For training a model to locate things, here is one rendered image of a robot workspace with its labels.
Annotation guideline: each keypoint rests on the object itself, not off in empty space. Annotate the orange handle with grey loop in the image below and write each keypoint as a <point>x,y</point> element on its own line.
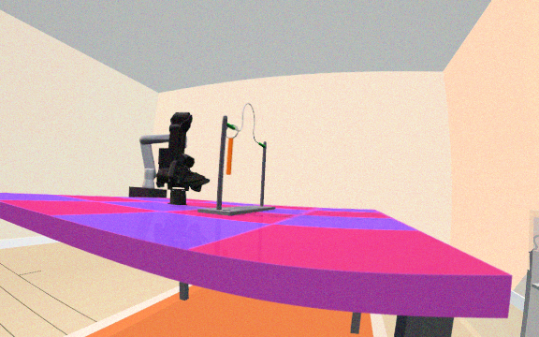
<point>229,152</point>

